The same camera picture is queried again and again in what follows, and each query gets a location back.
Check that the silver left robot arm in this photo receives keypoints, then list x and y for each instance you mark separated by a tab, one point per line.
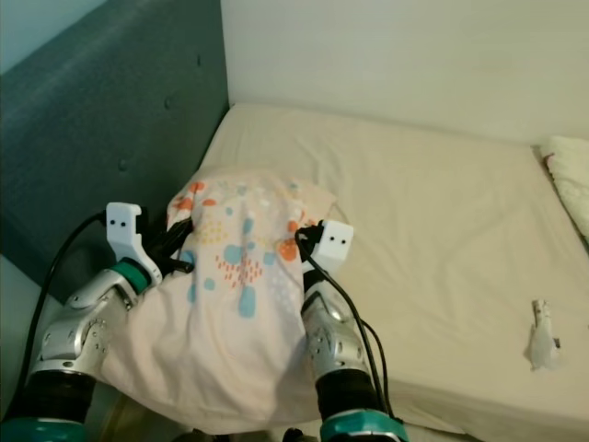
78	322

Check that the blue-grey upholstered headboard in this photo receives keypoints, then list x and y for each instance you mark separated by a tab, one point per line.
92	110

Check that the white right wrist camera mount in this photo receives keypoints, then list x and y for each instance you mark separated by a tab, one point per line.
334	239

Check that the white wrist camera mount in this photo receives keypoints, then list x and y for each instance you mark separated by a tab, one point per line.
334	239
121	223

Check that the cream cartoon print quilt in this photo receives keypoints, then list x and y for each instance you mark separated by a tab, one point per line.
571	184

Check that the pink patterned pillow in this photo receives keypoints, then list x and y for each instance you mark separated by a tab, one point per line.
230	350

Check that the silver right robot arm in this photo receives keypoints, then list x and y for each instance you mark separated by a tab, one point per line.
331	341

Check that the black robot right foot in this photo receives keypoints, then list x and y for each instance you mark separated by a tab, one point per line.
292	436

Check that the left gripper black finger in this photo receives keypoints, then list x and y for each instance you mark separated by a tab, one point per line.
179	235

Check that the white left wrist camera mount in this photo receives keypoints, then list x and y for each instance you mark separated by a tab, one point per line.
121	223

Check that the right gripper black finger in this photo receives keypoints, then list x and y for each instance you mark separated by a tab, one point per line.
306	241

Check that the beige sheeted bed mattress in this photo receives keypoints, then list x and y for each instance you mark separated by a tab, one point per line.
423	212

